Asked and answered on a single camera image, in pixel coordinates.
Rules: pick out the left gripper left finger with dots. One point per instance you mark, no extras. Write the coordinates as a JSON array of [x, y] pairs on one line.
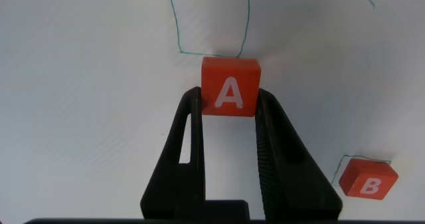
[[186, 184]]

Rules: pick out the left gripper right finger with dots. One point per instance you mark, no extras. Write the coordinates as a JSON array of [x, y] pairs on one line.
[[292, 184]]

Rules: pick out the orange block letter A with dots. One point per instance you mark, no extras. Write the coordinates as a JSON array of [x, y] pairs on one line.
[[230, 84]]

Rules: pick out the orange block letter B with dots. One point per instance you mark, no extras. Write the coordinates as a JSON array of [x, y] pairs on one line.
[[368, 180]]

